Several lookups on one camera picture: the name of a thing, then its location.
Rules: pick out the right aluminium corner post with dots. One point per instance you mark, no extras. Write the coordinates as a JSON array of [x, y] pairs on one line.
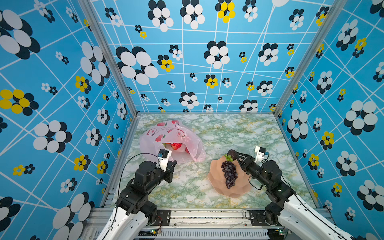
[[323, 31]]

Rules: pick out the green circuit board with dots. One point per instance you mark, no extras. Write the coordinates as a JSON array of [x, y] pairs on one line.
[[277, 234], [150, 233]]

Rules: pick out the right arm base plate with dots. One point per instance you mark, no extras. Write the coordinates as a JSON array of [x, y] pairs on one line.
[[258, 219]]

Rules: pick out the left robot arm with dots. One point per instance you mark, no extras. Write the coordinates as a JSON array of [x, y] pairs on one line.
[[133, 209]]

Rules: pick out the pink scalloped fruit plate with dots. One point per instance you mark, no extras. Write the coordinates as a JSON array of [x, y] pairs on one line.
[[217, 179]]

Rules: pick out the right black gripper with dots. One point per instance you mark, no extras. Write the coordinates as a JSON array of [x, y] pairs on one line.
[[247, 164]]

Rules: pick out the pink plastic bag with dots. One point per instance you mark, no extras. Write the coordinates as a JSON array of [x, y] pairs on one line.
[[163, 134]]

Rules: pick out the left green circuit board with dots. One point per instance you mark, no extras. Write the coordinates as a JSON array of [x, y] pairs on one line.
[[150, 233]]

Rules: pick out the aluminium corner post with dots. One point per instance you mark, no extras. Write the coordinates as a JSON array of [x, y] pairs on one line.
[[103, 43], [323, 31]]

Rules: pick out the dark mangosteen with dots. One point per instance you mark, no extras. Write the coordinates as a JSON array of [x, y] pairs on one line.
[[231, 156]]

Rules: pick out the right green circuit board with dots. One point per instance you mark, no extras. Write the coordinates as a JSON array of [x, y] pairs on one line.
[[277, 234]]

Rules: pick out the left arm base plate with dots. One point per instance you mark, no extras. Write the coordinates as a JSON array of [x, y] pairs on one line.
[[160, 218]]

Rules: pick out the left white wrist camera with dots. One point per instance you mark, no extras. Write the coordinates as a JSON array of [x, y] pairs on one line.
[[163, 158]]

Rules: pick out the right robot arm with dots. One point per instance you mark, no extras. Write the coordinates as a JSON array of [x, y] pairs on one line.
[[287, 208]]

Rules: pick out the purple grape bunch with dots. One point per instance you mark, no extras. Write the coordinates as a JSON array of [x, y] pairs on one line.
[[230, 173]]

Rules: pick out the aluminium front rail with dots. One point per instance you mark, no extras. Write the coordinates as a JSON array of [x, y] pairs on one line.
[[212, 224]]

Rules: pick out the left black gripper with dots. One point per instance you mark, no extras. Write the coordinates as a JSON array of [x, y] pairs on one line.
[[169, 170]]

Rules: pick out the left aluminium corner post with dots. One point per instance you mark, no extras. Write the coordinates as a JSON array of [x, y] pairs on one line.
[[103, 43]]

